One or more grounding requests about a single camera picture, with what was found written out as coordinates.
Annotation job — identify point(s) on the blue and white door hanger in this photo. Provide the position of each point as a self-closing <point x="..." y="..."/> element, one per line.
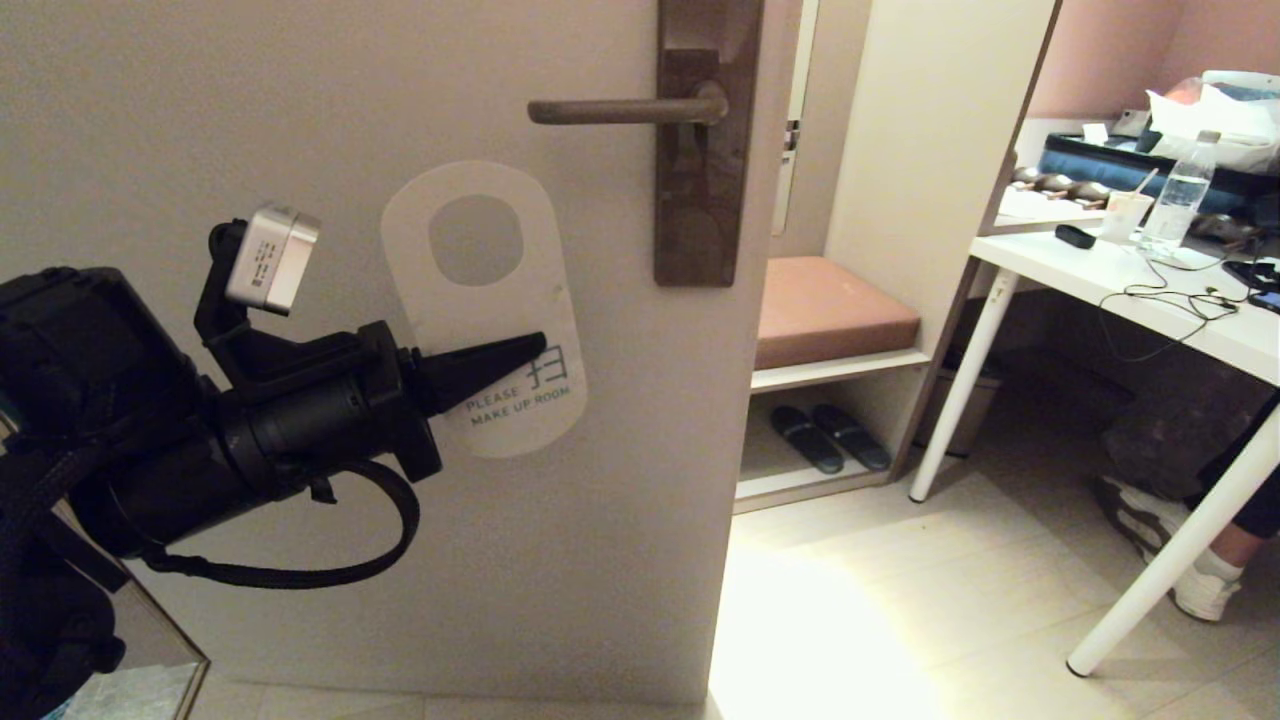
<point x="480" y="300"/>

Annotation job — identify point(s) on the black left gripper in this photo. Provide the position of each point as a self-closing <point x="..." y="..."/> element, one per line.
<point x="330" y="420"/>

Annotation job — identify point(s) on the beige room door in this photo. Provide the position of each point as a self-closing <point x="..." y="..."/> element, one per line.
<point x="300" y="100"/>

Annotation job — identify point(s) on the black slipper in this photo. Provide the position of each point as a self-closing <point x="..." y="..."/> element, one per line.
<point x="805" y="440"/>
<point x="855" y="438"/>

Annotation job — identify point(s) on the dark blue tray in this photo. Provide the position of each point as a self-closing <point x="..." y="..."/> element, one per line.
<point x="1090" y="165"/>

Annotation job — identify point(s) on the white round table leg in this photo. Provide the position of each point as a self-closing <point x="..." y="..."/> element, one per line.
<point x="960" y="390"/>
<point x="1170" y="560"/>

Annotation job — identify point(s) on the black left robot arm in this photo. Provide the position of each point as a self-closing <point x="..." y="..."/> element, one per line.
<point x="90" y="400"/>

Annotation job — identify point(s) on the clear plastic water bottle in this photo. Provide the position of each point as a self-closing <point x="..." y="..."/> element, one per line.
<point x="1180" y="200"/>

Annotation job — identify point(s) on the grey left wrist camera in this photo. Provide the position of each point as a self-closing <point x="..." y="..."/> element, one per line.
<point x="270" y="260"/>

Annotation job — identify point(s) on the white plastic bag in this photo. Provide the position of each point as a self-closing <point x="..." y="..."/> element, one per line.
<point x="1230" y="120"/>

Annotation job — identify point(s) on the black smartphone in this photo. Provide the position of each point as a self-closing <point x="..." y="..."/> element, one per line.
<point x="1258" y="285"/>

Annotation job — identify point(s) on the small black box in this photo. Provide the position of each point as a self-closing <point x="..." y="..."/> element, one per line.
<point x="1075" y="238"/>

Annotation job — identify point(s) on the white paper sheet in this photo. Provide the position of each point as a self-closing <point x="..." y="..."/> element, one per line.
<point x="1045" y="208"/>

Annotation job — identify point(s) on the person's leg black trousers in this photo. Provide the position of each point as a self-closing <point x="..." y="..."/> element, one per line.
<point x="1250" y="500"/>

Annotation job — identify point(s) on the white shelf bench unit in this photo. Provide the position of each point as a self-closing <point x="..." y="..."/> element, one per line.
<point x="930" y="150"/>

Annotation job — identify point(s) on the white paper cup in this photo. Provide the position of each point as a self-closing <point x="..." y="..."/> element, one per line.
<point x="1122" y="220"/>

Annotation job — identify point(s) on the white sneaker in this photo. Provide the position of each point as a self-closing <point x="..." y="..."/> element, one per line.
<point x="1150" y="520"/>

